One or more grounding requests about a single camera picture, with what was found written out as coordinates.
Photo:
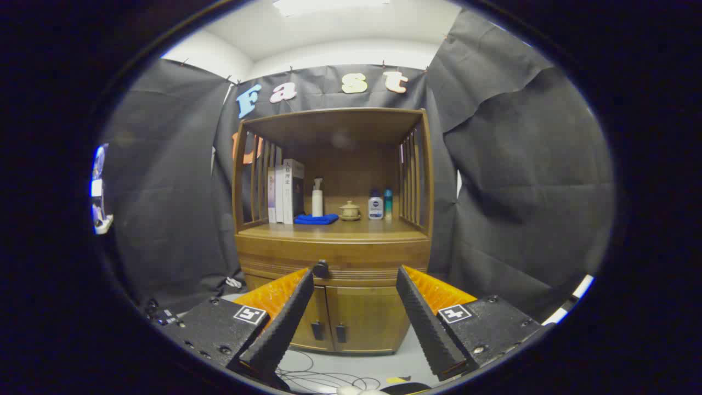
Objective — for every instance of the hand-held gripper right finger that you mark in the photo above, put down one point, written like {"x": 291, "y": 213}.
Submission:
{"x": 425, "y": 323}

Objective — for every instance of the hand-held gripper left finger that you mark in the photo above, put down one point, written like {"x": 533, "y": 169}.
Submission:
{"x": 285, "y": 323}

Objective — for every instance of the wooden drawer with black knob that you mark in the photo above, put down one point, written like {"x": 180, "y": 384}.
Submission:
{"x": 362, "y": 257}

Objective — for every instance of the wooden cabinet door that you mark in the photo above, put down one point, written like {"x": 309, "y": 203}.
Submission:
{"x": 315, "y": 312}
{"x": 373, "y": 318}

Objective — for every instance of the wooden countertop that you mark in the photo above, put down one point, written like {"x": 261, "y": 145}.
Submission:
{"x": 356, "y": 227}

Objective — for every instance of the wooden cabinet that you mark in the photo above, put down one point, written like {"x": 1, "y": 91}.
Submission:
{"x": 356, "y": 164}

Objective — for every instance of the yellow floor tape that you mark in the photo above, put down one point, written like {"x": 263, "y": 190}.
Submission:
{"x": 396, "y": 379}

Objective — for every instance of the blue folded cloth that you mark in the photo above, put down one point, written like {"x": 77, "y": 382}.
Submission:
{"x": 316, "y": 219}

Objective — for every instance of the teal bottle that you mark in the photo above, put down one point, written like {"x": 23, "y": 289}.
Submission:
{"x": 388, "y": 206}

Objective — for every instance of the white pump bottle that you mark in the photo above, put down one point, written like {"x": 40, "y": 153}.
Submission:
{"x": 317, "y": 203}

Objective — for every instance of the white lotion bottle blue cap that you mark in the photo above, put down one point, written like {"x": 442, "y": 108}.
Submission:
{"x": 375, "y": 208}

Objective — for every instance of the pale purple book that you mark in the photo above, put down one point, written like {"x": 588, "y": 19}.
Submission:
{"x": 271, "y": 197}

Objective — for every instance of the white book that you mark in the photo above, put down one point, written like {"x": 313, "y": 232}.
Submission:
{"x": 279, "y": 195}

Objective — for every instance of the beige lidded ceramic cup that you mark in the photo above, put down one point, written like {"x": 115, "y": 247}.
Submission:
{"x": 350, "y": 210}

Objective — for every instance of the grey book with dark cover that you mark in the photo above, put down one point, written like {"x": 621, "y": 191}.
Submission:
{"x": 293, "y": 192}

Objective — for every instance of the black and white striped board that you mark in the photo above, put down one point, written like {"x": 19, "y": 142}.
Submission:
{"x": 570, "y": 299}

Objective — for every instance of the black backdrop cloth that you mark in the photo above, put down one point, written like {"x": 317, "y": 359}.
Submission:
{"x": 521, "y": 164}

